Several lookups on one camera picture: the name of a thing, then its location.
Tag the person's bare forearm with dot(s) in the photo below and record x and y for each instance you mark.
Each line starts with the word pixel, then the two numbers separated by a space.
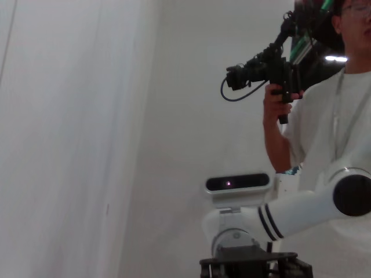
pixel 278 144

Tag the person in white shirt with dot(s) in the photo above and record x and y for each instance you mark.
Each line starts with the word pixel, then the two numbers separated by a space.
pixel 333 130

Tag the aluminium frame with green strip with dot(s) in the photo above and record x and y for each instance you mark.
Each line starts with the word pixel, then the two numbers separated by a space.
pixel 307 43

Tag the ceiling light strip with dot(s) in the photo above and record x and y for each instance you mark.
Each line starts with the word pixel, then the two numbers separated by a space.
pixel 336 58

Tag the black video camera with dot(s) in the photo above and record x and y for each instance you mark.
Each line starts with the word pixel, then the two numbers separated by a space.
pixel 266 75

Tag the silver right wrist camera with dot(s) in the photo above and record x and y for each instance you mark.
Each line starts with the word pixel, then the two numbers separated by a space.
pixel 237 186

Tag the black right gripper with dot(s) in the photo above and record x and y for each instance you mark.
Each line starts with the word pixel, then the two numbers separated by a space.
pixel 252 263

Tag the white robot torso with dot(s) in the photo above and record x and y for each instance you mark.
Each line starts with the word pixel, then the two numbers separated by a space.
pixel 285 182

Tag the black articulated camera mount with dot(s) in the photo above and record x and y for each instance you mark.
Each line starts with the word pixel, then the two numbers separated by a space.
pixel 282 34

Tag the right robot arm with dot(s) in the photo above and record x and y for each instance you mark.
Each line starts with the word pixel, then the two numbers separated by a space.
pixel 290 211

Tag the person's bare hand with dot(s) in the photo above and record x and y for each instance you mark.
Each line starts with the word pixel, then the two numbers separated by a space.
pixel 276 105

